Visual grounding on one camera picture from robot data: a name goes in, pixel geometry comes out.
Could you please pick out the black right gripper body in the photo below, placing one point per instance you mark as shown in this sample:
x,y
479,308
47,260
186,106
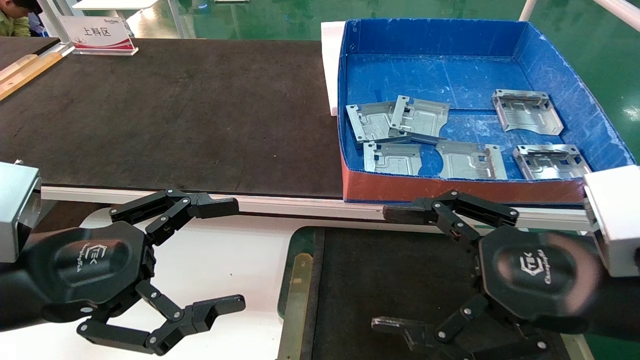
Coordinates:
x,y
535,275

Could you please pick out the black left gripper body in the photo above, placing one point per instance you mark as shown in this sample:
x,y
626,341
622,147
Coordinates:
x,y
95,265

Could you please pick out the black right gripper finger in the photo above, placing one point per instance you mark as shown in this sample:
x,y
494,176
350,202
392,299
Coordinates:
x,y
480,210
475,340

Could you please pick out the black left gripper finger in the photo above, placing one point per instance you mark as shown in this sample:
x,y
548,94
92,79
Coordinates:
x,y
210,206
200,312

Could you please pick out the stamped grey metal plate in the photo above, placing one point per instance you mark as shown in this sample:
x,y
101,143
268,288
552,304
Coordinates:
x,y
370,122
422,117
550,162
470,161
527,112
392,159

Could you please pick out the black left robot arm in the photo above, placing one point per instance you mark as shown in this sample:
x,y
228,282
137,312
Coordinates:
x,y
15,300

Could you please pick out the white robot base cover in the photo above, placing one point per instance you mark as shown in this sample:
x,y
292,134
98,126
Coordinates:
x,y
225,260

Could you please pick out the black container tray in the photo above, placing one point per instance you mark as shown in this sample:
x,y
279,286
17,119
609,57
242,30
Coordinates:
x,y
380,280

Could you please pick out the black rubber table mat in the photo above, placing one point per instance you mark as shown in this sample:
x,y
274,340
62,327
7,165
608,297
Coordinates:
x,y
175,115

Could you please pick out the blue cardboard box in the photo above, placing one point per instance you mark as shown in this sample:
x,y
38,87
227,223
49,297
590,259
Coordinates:
x,y
440,75

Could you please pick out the wooden strip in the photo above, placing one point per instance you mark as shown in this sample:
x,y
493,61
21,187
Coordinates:
x,y
25,75

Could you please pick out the acrylic sign with red stripe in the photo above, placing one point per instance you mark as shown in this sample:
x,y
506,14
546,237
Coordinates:
x,y
97,32

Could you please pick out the white background table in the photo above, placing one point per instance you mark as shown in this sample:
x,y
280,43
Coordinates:
x,y
115,4

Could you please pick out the person in green jacket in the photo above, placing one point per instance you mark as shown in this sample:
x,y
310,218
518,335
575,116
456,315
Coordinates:
x,y
15,22

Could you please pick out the white aluminium table frame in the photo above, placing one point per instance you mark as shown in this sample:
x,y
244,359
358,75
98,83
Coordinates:
x,y
300,205

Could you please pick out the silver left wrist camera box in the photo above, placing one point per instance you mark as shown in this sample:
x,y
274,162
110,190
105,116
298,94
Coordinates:
x,y
15,210

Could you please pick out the white pipe frame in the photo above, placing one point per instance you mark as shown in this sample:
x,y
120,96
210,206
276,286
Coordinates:
x,y
527,9

